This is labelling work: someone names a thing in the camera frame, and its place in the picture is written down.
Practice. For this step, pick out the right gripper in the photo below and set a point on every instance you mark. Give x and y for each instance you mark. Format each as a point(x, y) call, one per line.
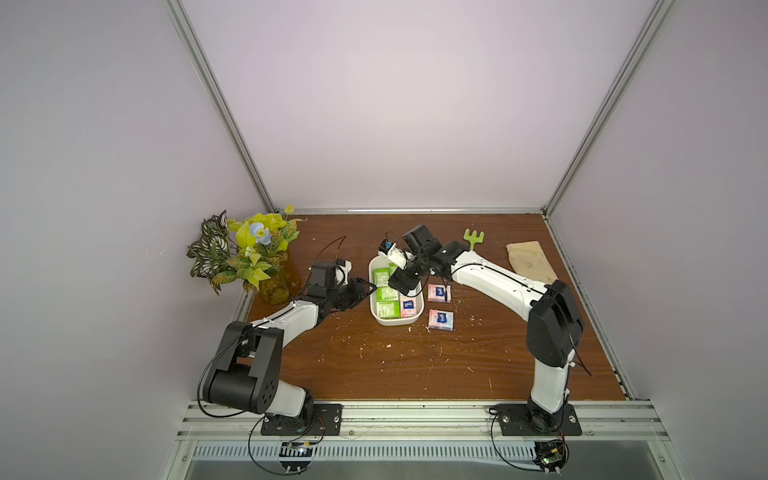
point(410, 274)

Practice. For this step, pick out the right circuit board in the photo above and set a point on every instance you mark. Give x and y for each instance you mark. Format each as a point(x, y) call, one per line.
point(551, 456)

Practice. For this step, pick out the circuit board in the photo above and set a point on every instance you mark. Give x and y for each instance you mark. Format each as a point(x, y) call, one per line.
point(551, 456)
point(296, 457)

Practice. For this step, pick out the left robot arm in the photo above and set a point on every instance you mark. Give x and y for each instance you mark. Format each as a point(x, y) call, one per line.
point(245, 372)

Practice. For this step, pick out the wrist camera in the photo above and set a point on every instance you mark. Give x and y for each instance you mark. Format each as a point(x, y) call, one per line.
point(389, 250)
point(343, 268)

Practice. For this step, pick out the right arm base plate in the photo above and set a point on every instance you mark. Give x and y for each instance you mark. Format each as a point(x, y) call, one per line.
point(517, 419)

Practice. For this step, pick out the white storage box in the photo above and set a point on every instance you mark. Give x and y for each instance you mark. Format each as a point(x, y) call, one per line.
point(378, 262)

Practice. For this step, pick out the artificial plant in vase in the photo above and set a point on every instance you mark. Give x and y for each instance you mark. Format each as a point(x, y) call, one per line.
point(253, 252)

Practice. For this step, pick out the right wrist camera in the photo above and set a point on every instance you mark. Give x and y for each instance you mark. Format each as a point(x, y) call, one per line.
point(389, 250)

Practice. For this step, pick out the aluminium front rail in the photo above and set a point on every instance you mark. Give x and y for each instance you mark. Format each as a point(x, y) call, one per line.
point(480, 420)

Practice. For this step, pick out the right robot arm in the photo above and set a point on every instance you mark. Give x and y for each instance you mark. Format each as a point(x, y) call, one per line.
point(554, 322)

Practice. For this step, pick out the left circuit board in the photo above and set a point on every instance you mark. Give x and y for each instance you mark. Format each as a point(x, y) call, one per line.
point(296, 457)

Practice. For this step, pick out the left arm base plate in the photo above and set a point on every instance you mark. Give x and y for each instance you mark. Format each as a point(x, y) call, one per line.
point(322, 419)

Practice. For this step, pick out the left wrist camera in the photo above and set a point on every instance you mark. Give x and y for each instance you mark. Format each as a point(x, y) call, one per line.
point(343, 268)

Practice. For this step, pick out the beige work glove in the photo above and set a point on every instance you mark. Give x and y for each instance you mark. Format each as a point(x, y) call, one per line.
point(529, 260)

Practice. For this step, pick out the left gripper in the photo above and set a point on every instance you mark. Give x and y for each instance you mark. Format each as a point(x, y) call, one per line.
point(357, 292)

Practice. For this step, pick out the green toy rake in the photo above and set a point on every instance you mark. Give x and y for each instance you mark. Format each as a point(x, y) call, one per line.
point(473, 238)

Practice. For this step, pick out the pink tissue pack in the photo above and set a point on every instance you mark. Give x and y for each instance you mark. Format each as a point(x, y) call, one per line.
point(408, 307)
point(439, 293)
point(441, 320)

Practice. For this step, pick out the green tissue pack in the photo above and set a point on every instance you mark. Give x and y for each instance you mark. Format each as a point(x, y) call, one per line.
point(388, 310)
point(387, 294)
point(381, 276)

